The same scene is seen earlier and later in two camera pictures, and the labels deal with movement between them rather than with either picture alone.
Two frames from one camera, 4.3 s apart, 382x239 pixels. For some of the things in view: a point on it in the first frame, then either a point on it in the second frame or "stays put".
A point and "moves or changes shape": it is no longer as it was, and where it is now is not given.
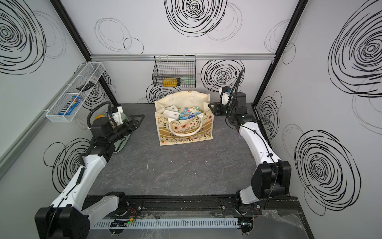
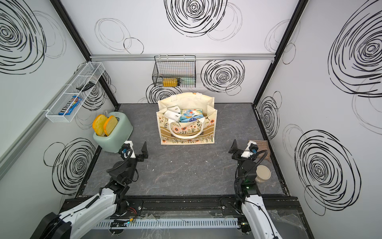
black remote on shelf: (86, 86) stays put
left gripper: (133, 123) to (143, 155)
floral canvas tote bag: (184, 116) moves or changes shape
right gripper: (218, 109) to (235, 150)
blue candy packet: (70, 106) stays put
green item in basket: (187, 81) stays put
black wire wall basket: (175, 71) stays put
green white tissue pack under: (171, 114) stays put
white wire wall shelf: (65, 109) stays put
